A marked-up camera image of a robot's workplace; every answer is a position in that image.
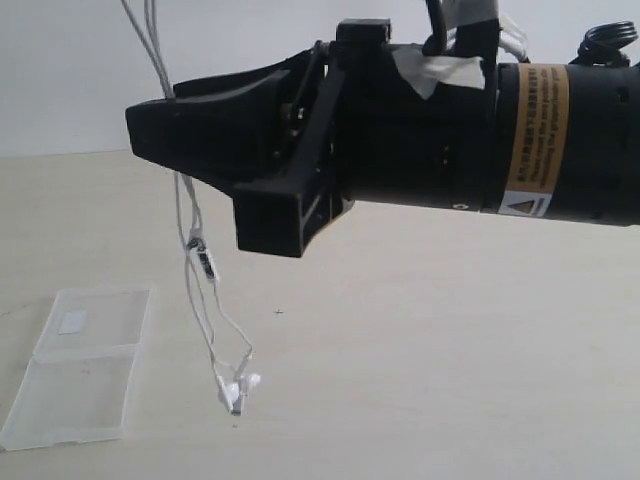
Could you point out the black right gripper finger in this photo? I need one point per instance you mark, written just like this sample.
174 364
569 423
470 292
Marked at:
229 128

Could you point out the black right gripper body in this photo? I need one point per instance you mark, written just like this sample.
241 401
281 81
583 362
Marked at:
390 123

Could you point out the white wired earphones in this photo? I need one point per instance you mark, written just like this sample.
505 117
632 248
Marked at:
233 383

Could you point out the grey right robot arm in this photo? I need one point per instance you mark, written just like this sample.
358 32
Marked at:
564 139

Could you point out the clear plastic storage case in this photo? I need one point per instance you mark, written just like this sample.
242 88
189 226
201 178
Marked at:
79 381

